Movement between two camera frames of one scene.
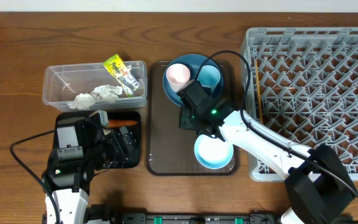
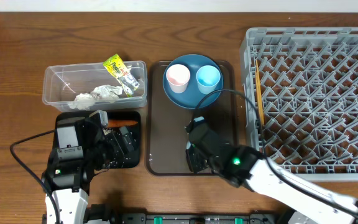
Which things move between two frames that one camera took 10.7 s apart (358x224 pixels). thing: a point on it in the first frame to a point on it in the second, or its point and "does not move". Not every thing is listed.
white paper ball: [82, 101] does not move
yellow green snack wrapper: [128, 82] does not move
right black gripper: [184, 122] to [195, 165]
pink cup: [178, 75] does not move
